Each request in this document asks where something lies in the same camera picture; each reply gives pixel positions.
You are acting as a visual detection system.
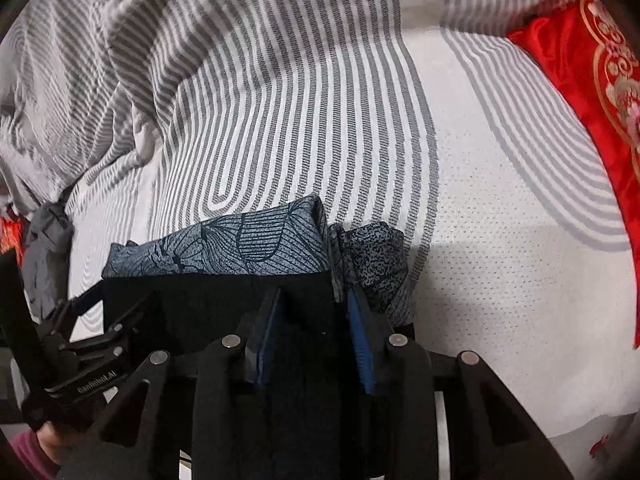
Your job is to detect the black trousers with blue trim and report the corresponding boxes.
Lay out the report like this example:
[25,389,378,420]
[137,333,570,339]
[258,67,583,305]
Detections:
[101,192,417,480]

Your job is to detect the person left hand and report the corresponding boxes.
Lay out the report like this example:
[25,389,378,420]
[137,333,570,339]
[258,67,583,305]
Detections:
[36,422,84,465]

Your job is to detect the small red cushion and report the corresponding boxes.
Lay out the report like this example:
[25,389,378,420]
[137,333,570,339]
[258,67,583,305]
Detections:
[0,217,27,266]

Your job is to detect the striped grey white duvet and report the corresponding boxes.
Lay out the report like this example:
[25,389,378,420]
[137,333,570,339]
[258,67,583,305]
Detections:
[1,0,556,216]

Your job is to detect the white patterned mattress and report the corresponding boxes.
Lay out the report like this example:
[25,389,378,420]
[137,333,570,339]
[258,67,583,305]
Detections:
[68,25,639,436]

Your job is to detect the red embroidered cushion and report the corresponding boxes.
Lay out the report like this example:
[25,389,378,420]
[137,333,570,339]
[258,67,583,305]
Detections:
[505,0,640,350]

